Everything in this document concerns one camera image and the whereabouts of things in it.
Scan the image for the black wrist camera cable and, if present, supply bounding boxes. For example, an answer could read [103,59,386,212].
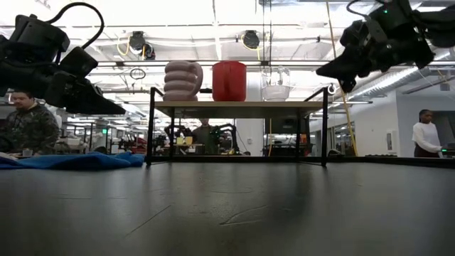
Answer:
[45,1,106,50]

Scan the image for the wooden shelf black frame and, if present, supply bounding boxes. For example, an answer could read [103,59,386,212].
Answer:
[146,86,330,167]

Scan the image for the pink ribbed mug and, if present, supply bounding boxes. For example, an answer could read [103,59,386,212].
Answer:
[163,60,205,102]

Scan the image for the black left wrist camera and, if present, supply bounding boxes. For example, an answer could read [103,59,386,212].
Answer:
[9,14,71,55]

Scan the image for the ceiling cable reel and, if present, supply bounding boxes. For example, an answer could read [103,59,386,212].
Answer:
[127,30,156,61]
[240,29,262,51]

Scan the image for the blue cloth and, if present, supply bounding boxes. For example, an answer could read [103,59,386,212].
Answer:
[0,151,146,171]

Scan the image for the red plastic mug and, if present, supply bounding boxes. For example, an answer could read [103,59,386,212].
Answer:
[211,60,248,103]

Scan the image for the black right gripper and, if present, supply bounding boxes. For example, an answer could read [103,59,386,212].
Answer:
[315,19,435,94]

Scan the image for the black aluminium table frame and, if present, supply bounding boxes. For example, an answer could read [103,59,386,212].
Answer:
[262,0,455,169]

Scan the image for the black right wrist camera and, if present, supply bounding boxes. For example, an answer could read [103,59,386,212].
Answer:
[368,0,415,35]

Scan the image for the yellow hanging cable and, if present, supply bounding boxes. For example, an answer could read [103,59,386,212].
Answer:
[267,118,274,158]
[326,0,358,157]

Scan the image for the white wall box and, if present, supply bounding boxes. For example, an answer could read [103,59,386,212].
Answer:
[385,129,396,154]

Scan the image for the person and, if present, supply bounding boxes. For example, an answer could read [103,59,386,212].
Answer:
[191,118,222,156]
[0,90,61,158]
[411,109,444,159]

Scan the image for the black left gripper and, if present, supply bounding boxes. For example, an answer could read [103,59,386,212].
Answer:
[0,38,126,115]

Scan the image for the clear glass mug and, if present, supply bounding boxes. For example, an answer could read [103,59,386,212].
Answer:
[259,65,292,102]

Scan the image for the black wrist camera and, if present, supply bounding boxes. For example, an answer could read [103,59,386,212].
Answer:
[368,0,415,35]
[9,14,71,55]

